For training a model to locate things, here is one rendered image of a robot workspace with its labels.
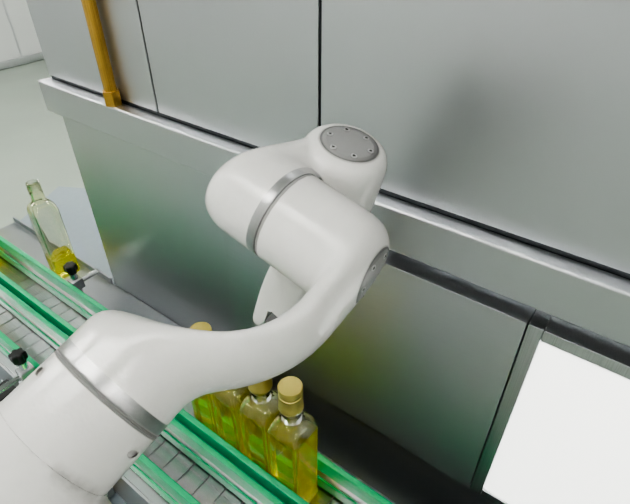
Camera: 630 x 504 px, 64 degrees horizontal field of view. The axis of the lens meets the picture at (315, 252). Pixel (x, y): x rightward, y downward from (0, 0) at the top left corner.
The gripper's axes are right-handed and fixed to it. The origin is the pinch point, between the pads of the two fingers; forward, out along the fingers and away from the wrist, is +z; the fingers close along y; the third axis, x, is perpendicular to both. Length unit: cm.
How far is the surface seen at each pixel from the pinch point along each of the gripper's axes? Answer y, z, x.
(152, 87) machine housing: -15.0, -8.0, -42.4
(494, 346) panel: -12.2, -6.9, 19.7
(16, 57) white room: -232, 266, -539
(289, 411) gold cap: 1.4, 11.7, 4.0
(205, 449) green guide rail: 6.2, 31.3, -5.4
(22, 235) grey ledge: -12, 65, -96
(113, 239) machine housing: -15, 37, -57
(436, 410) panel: -12.2, 9.8, 19.3
